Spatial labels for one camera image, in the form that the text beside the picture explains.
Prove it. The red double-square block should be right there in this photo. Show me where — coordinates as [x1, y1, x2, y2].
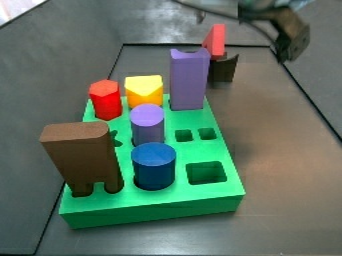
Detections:
[201, 24, 225, 60]

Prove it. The red hexagon block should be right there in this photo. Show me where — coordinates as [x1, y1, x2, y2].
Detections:
[88, 80, 122, 121]

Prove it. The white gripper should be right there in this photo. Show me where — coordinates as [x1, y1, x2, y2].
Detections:
[172, 0, 237, 24]

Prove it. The blue cylinder block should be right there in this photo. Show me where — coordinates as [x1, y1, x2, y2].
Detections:
[131, 142, 176, 191]

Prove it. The green shape-sorter board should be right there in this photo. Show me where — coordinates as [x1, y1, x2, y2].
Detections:
[58, 96, 244, 229]

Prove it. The brown rounded block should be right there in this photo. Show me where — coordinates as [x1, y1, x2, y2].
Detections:
[38, 121, 124, 197]

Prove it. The purple cylinder block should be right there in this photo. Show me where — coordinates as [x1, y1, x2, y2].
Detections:
[129, 104, 164, 146]

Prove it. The black curved holder stand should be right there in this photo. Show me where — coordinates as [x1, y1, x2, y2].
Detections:
[208, 54, 239, 82]

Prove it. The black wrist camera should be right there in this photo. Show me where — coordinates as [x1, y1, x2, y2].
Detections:
[237, 4, 310, 63]

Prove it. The tall purple arch block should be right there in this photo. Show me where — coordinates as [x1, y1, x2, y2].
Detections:
[169, 48, 211, 111]

